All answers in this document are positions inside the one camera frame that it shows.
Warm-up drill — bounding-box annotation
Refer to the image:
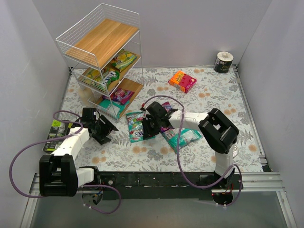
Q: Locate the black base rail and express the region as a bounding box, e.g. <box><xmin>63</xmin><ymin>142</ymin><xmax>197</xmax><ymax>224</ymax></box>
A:
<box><xmin>84</xmin><ymin>171</ymin><xmax>240</xmax><ymax>200</ymax></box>

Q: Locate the metal tin can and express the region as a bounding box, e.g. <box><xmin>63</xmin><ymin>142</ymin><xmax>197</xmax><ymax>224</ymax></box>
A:
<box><xmin>233</xmin><ymin>145</ymin><xmax>239</xmax><ymax>158</ymax></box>

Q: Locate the black green product box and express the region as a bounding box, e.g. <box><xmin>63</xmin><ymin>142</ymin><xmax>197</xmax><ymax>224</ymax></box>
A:
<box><xmin>43</xmin><ymin>120</ymin><xmax>72</xmax><ymax>154</ymax></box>

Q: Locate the cream liquid bottle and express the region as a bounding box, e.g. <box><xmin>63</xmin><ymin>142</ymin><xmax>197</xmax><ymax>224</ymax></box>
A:
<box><xmin>78</xmin><ymin>87</ymin><xmax>92</xmax><ymax>103</ymax></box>

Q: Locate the teal Fox's fruit candy bag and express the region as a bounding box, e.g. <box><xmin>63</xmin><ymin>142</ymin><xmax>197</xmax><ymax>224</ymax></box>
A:
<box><xmin>126</xmin><ymin>112</ymin><xmax>145</xmax><ymax>143</ymax></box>

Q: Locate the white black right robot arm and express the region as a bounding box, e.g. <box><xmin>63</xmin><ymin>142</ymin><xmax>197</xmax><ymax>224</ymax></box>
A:
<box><xmin>142</xmin><ymin>102</ymin><xmax>239</xmax><ymax>189</ymax></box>

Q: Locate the teal mint candy bag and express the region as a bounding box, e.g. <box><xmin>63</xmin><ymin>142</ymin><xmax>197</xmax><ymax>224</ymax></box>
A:
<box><xmin>164</xmin><ymin>129</ymin><xmax>202</xmax><ymax>152</ymax></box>
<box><xmin>98</xmin><ymin>99</ymin><xmax>130</xmax><ymax>119</ymax></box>

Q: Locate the white wire wooden shelf rack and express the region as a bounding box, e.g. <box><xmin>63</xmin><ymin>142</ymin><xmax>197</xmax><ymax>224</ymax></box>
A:
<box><xmin>56</xmin><ymin>3</ymin><xmax>144</xmax><ymax>121</ymax></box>

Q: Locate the red orange candy box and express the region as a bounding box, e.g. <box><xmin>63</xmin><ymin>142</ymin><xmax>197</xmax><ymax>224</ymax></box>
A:
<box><xmin>168</xmin><ymin>71</ymin><xmax>197</xmax><ymax>94</ymax></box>

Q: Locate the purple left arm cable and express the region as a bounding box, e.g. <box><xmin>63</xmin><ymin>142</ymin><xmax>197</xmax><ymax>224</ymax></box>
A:
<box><xmin>9</xmin><ymin>110</ymin><xmax>122</xmax><ymax>214</ymax></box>

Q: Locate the green yellow Fox's candy bag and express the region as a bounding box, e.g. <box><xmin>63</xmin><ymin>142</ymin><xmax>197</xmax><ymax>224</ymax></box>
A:
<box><xmin>78</xmin><ymin>66</ymin><xmax>120</xmax><ymax>93</ymax></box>
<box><xmin>110</xmin><ymin>49</ymin><xmax>137</xmax><ymax>72</ymax></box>

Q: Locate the floral patterned table mat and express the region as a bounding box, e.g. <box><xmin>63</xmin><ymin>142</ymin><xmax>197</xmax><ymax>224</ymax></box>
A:
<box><xmin>75</xmin><ymin>67</ymin><xmax>263</xmax><ymax>172</ymax></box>

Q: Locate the purple Fox's berries candy bag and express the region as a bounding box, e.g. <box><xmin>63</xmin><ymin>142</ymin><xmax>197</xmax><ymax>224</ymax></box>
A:
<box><xmin>161</xmin><ymin>102</ymin><xmax>176</xmax><ymax>138</ymax></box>
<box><xmin>102</xmin><ymin>88</ymin><xmax>134</xmax><ymax>105</ymax></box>

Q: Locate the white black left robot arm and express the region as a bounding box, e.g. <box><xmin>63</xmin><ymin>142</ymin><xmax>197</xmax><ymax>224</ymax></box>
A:
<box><xmin>39</xmin><ymin>108</ymin><xmax>118</xmax><ymax>197</ymax></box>

